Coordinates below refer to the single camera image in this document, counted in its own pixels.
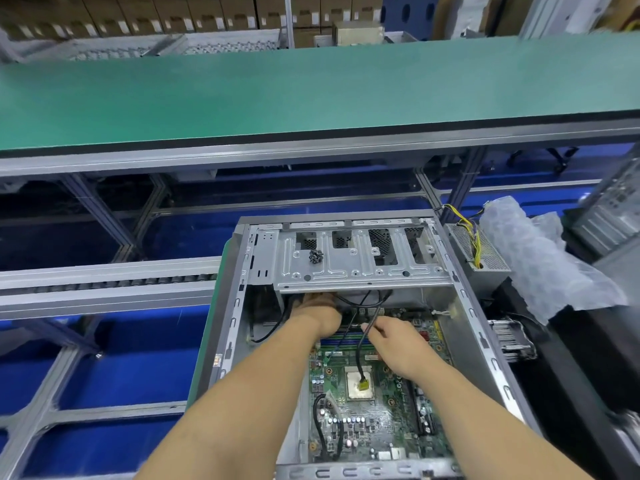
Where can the person's right hand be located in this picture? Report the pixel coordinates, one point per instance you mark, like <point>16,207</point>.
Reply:
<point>400,345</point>

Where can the person's left hand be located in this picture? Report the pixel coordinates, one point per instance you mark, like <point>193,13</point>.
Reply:
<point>318,315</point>

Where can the small gold CPU chip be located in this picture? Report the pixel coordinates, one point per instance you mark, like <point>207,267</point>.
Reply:
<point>360,386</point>

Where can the black and silver computer case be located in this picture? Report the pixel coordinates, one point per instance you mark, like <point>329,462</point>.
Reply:
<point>350,255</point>

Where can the green motherboard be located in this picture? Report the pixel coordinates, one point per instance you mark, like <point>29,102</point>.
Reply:
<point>370,415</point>

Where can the metal heatsink cooler fan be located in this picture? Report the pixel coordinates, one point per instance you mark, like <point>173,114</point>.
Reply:
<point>512,340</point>

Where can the grey power supply unit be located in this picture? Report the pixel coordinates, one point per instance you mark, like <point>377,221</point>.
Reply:
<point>480,260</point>

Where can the person's right forearm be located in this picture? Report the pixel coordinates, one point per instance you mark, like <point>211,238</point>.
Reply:
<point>500,425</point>

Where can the person's left forearm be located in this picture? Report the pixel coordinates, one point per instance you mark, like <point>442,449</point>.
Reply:
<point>230,415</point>

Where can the dark grey case side panel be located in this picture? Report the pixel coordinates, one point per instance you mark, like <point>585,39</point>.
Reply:
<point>620,295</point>

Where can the grey computer tower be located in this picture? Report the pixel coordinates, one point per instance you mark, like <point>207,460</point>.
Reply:
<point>610,210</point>

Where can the white bubble wrap bag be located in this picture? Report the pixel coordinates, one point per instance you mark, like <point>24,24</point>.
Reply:
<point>550,255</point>

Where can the green conveyor belt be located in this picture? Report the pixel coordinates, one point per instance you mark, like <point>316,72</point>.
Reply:
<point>300,90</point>

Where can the stack of cardboard boxes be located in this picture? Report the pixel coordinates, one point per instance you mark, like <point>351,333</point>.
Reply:
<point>180,10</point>

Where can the aluminium roller conveyor rail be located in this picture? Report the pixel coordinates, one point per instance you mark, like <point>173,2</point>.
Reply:
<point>100,287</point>

